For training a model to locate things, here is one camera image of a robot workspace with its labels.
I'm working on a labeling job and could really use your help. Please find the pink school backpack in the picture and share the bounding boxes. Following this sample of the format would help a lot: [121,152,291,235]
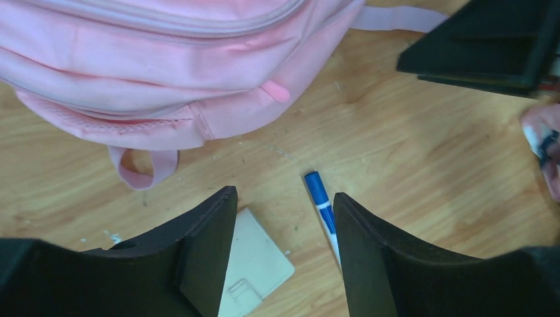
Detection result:
[1,1,446,190]

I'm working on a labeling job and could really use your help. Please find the small beige notebook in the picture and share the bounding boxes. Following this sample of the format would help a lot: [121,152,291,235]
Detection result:
[218,208,295,317]

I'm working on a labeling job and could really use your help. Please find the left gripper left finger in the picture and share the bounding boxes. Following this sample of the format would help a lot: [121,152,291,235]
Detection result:
[1,186,238,316]

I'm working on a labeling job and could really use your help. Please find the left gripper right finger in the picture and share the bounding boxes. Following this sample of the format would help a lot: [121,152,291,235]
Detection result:
[333,193,559,316]

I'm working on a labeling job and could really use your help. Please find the blue white marker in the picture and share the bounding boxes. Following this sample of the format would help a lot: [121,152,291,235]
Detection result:
[304,171,341,269]

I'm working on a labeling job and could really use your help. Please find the pink patterned cloth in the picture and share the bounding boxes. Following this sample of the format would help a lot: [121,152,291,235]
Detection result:
[521,104,559,202]

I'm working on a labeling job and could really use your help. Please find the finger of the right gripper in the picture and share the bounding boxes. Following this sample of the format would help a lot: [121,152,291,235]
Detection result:
[396,0,559,97]

